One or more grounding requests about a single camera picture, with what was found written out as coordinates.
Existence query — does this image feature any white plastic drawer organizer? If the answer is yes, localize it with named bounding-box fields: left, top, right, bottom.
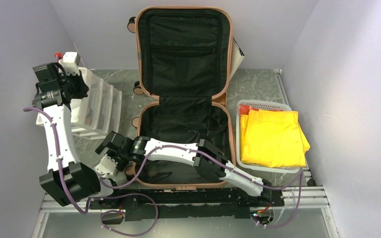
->
left=70, top=67, right=122, bottom=140

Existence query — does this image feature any pink hard-shell suitcase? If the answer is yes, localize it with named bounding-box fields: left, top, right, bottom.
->
left=126, top=6, right=239, bottom=190

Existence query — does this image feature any red garment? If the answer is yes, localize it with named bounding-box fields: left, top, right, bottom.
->
left=238, top=104, right=252, bottom=116

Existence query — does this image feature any yellow garment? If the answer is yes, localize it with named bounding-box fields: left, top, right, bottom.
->
left=239, top=109, right=311, bottom=168

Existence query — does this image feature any white plastic mesh basket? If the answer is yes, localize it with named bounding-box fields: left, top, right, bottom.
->
left=236, top=100, right=310, bottom=174

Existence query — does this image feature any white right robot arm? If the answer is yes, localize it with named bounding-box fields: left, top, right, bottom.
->
left=95, top=131, right=272, bottom=206

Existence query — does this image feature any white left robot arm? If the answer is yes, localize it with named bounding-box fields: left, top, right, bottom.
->
left=24, top=60, right=101, bottom=207

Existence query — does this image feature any white flat board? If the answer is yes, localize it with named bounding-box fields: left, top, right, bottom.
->
left=230, top=39, right=245, bottom=78

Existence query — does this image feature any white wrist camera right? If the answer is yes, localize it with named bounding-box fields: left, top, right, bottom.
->
left=94, top=155, right=118, bottom=186

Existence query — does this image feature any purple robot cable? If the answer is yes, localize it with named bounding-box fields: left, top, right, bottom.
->
left=23, top=105, right=160, bottom=238

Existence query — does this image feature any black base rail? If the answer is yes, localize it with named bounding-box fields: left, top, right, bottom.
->
left=90, top=187, right=285, bottom=221

